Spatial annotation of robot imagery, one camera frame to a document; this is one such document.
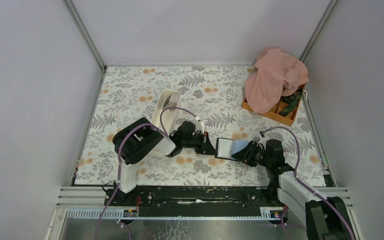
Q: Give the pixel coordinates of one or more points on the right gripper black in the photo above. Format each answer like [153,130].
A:
[248,153]

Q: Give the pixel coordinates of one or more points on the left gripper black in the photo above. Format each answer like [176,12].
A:
[204,144]

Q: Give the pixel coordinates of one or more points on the cream plastic oblong tray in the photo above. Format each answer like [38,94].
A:
[164,118]

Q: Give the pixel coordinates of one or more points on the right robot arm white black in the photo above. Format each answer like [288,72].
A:
[325,217]

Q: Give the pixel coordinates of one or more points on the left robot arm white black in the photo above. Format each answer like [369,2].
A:
[135,142]

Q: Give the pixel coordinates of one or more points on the floral patterned table mat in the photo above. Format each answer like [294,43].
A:
[211,92]

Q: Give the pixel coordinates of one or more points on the wooden organizer box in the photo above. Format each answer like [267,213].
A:
[286,109]

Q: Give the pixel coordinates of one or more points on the pink cloth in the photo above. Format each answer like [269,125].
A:
[277,75]

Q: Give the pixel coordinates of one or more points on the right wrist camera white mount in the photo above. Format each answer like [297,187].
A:
[263,141]

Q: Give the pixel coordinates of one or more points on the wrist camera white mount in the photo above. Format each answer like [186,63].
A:
[263,141]
[201,124]

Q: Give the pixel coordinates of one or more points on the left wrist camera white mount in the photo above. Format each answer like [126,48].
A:
[201,124]

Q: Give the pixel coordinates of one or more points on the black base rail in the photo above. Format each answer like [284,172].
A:
[197,201]

